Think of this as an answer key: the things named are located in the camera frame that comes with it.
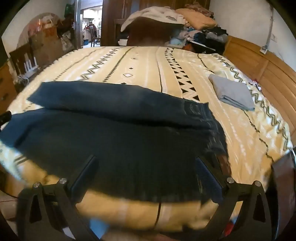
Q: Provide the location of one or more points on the white wall socket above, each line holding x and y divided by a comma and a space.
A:
274, 37

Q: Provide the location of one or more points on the grey folded cloth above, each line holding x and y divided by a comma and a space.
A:
232, 92

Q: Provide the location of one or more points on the wooden headboard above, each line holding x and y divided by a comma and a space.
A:
266, 74

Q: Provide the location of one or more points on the brown cardboard box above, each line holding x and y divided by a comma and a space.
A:
48, 44

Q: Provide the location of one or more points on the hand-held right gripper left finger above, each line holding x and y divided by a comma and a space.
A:
85, 176

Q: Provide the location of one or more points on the dark wooden chair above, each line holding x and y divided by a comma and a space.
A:
23, 60

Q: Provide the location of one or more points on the white crumpled cloth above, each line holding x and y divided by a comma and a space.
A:
157, 14

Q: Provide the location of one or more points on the yellow patterned blanket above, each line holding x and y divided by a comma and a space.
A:
143, 67

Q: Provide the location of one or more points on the pile of mixed clothes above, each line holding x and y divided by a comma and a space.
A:
203, 37

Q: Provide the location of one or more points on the tan pillow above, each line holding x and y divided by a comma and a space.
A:
196, 19

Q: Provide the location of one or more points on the dark blue denim pants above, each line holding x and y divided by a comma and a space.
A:
115, 139

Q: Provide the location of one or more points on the wooden side cabinet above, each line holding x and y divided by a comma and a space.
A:
5, 90

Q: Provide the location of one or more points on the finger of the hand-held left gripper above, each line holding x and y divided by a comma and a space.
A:
5, 117

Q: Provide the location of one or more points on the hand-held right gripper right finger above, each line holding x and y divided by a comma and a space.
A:
208, 180

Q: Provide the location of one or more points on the dark wooden wardrobe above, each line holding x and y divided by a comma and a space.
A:
115, 11

